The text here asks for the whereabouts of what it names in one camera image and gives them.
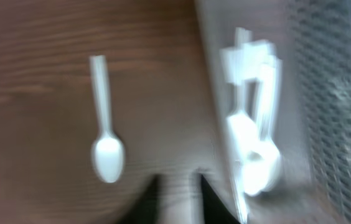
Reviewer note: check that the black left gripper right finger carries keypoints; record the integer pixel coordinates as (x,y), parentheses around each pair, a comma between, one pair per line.
(214,210)

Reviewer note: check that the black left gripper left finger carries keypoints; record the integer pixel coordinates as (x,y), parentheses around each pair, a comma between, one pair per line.
(146,209)

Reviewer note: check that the white plastic spoon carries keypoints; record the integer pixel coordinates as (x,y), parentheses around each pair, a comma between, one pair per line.
(241,125)
(262,171)
(107,151)

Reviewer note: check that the clear plastic basket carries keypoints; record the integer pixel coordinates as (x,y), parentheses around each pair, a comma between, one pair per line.
(313,123)

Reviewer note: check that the white label in basket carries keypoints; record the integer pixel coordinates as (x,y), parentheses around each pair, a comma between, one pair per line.
(250,62)

